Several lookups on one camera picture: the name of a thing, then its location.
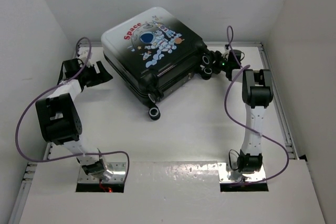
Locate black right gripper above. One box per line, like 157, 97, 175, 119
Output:
201, 51, 230, 74

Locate grey suitcase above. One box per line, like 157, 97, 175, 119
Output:
101, 7, 213, 121

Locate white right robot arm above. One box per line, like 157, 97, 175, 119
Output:
211, 50, 274, 173

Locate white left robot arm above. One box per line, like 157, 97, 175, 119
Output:
35, 59, 113, 179

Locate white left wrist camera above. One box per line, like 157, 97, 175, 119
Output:
77, 49, 93, 67

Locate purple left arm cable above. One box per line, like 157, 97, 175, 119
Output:
15, 37, 131, 183

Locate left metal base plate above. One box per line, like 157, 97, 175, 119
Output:
77, 162, 126, 184

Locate metal base plate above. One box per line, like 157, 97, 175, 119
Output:
217, 162, 266, 184
77, 162, 126, 184

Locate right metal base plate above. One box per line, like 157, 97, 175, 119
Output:
217, 162, 266, 184

